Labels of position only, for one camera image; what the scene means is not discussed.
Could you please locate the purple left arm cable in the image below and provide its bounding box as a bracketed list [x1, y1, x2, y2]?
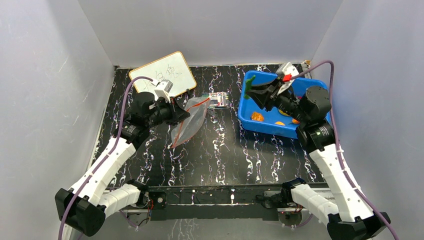
[57, 76, 157, 240]

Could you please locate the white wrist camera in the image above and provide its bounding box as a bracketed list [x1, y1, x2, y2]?
[276, 62, 299, 95]
[154, 80, 173, 103]

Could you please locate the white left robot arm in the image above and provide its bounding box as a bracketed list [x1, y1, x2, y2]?
[54, 92, 190, 239]

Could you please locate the yellow framed whiteboard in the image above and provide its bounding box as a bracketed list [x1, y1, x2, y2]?
[128, 51, 197, 97]

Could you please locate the orange slice toy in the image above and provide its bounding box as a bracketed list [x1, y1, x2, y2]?
[274, 121, 285, 126]

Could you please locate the yellow banana toy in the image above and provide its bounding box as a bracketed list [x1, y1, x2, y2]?
[278, 109, 290, 117]

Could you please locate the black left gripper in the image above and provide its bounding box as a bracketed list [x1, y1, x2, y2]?
[146, 96, 191, 129]

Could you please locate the clear zip top bag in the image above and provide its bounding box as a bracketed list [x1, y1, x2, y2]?
[170, 96, 211, 148]

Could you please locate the blue plastic bin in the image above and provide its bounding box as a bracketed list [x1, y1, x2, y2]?
[237, 70, 331, 139]

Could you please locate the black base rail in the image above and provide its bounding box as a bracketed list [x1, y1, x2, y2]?
[69, 183, 332, 223]

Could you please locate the orange crinkled food toy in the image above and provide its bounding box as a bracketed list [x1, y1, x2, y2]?
[250, 112, 265, 122]

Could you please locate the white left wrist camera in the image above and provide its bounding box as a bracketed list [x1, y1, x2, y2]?
[154, 80, 173, 103]

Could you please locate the green vegetable toy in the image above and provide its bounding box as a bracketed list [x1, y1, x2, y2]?
[243, 75, 256, 100]

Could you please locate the marker pen pack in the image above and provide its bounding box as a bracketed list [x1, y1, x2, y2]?
[202, 92, 230, 109]

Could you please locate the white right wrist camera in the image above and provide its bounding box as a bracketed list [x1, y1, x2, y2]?
[276, 62, 299, 95]

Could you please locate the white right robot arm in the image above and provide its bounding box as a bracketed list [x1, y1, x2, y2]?
[245, 78, 390, 240]

